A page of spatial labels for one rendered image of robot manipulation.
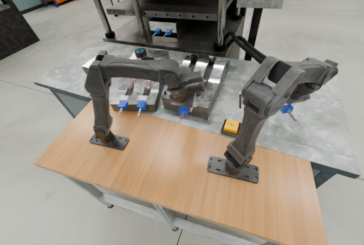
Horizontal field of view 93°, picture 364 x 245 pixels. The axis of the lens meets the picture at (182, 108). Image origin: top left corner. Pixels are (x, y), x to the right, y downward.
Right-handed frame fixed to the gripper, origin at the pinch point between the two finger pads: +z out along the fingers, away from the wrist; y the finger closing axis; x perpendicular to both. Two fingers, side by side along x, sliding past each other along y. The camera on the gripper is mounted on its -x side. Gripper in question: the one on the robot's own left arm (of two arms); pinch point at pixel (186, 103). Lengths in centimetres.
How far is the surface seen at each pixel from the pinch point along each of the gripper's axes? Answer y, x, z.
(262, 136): -35.9, 5.9, 13.6
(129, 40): 87, -69, 56
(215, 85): -9.6, -17.3, 16.7
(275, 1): -36, -87, 27
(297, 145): -50, 7, 13
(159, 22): 53, -80, 43
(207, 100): -7.7, -5.9, 9.9
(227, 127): -19.6, 5.5, 9.7
